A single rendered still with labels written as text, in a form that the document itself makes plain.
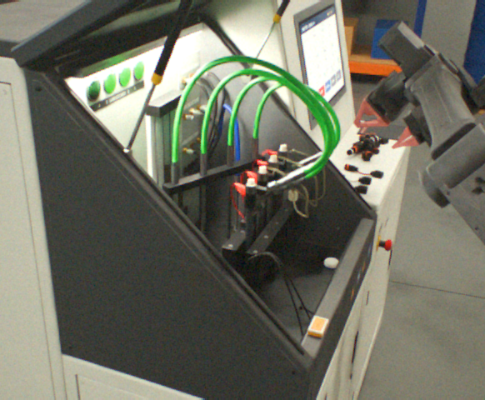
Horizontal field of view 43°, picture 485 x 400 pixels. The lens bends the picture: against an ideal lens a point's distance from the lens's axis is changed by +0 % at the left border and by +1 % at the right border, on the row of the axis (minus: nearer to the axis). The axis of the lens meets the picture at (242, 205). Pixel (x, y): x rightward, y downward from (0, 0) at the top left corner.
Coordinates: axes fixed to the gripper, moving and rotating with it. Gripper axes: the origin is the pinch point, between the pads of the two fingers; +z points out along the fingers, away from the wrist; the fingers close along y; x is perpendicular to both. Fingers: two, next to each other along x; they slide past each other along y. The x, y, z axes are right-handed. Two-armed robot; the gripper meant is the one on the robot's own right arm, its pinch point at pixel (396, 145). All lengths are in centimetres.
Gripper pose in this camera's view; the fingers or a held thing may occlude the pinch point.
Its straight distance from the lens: 144.2
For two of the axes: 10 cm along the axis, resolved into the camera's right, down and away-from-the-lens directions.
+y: -5.3, -8.5, 0.2
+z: -6.1, 4.0, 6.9
